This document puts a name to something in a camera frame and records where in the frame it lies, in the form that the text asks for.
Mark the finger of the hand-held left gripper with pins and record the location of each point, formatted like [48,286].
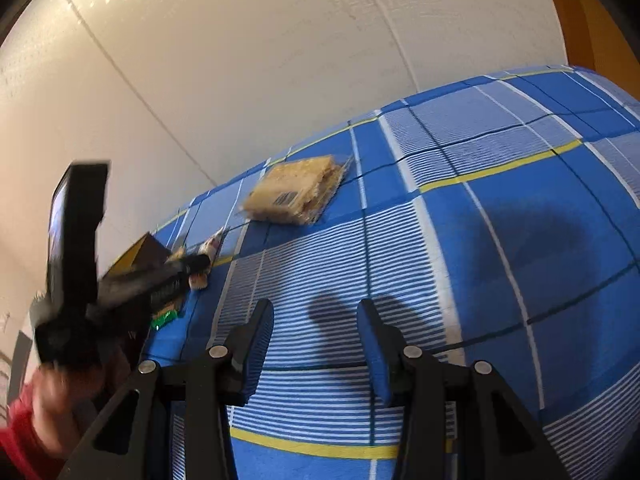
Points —
[155,280]

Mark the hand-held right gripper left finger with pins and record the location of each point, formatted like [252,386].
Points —
[257,345]

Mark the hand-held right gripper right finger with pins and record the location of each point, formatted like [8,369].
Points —
[377,355]

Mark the gold metal tin tray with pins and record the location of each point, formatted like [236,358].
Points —
[145,255]

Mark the green label cracker packet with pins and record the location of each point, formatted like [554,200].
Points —
[165,317]

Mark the brown biscuit packet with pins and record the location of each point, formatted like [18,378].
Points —
[198,281]

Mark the floral pink snack packet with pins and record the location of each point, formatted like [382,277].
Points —
[211,246]

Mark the clear sandwich cracker packet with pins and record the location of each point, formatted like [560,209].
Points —
[295,190]

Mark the person's left forearm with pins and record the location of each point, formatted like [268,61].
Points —
[20,435]

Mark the person's left hand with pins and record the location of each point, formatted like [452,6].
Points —
[57,395]

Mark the blue plaid tablecloth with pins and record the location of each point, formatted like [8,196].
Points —
[500,240]

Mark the wooden door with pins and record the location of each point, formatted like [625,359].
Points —
[600,30]

